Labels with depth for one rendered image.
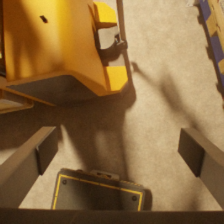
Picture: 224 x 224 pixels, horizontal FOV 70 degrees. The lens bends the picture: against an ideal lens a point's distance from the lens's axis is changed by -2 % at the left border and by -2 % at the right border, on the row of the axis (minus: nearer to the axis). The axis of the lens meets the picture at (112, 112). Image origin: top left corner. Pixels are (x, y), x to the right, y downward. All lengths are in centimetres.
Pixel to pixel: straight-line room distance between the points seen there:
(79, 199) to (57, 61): 102
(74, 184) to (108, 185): 27
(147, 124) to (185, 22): 112
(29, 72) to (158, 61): 124
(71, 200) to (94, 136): 59
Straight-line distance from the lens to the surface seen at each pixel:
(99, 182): 135
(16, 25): 107
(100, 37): 138
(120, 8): 111
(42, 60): 89
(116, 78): 132
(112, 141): 161
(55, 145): 17
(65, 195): 146
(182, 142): 17
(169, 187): 170
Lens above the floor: 159
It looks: 80 degrees down
